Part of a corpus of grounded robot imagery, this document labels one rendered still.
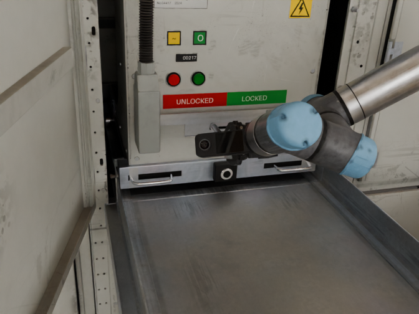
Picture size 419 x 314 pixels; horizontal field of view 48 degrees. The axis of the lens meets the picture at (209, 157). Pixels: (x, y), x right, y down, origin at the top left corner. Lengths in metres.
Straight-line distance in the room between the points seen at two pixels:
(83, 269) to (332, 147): 0.75
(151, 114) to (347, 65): 0.51
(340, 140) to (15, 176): 0.51
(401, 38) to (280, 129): 0.62
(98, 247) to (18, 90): 0.62
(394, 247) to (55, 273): 0.70
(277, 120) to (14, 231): 0.43
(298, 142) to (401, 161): 0.73
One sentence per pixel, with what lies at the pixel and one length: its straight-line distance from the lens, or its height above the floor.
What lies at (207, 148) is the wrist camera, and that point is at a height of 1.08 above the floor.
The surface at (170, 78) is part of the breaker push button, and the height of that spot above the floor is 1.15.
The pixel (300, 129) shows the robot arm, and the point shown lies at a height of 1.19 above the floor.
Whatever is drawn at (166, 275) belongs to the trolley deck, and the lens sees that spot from 0.94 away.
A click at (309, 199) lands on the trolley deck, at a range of 1.23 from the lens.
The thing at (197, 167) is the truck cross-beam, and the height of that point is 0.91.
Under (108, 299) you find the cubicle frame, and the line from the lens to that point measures 1.35.
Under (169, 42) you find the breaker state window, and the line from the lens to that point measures 1.09.
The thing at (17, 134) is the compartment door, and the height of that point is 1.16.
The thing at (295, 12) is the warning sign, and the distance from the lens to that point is 1.17.
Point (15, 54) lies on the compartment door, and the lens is 0.75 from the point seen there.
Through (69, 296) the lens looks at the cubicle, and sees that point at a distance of 1.30.
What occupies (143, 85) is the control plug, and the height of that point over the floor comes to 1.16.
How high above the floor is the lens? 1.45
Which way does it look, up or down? 25 degrees down
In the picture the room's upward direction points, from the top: 3 degrees clockwise
